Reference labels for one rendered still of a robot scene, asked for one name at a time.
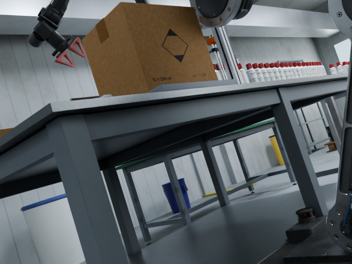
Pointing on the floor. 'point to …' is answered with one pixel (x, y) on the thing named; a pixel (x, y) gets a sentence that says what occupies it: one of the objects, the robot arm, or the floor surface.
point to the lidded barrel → (54, 231)
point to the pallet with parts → (330, 142)
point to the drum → (276, 149)
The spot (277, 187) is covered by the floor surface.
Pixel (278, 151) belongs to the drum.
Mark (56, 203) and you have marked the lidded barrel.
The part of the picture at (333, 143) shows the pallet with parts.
